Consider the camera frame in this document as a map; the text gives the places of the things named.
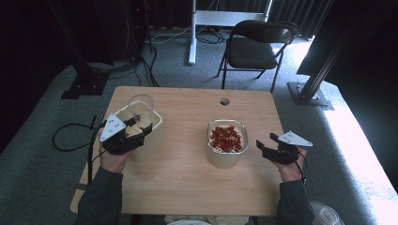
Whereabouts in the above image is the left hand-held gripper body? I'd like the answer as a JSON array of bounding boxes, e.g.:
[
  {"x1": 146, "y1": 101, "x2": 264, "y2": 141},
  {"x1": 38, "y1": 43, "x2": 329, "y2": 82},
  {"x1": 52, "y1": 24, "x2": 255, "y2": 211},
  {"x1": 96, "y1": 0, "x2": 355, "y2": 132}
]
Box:
[{"x1": 99, "y1": 113, "x2": 145, "y2": 156}]

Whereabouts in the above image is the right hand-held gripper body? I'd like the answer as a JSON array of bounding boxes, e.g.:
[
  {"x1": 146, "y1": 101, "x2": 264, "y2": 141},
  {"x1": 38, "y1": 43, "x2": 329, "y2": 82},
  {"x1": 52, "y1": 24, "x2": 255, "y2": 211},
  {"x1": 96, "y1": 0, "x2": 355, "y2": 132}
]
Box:
[{"x1": 262, "y1": 129, "x2": 314, "y2": 166}]

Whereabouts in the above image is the person's left hand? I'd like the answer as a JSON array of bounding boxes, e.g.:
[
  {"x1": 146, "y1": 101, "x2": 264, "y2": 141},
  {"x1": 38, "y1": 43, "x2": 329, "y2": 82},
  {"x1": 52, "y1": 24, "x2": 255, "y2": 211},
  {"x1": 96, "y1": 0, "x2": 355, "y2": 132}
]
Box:
[{"x1": 99, "y1": 132, "x2": 133, "y2": 174}]

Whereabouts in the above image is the person's right hand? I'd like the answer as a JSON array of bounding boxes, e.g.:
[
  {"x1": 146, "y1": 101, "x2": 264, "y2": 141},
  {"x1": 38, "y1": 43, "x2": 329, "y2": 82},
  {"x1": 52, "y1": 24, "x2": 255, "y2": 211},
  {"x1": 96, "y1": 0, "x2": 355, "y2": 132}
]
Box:
[{"x1": 275, "y1": 146, "x2": 309, "y2": 184}]

